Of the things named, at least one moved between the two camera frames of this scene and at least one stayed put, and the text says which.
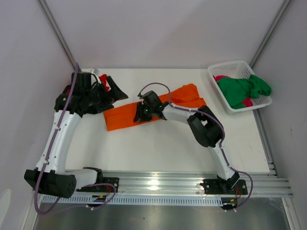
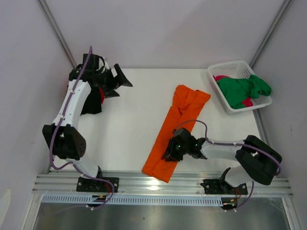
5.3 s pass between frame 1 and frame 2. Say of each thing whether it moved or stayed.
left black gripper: moved
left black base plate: stayed
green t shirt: stayed
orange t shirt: moved
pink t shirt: stayed
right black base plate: stayed
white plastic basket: stayed
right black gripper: moved
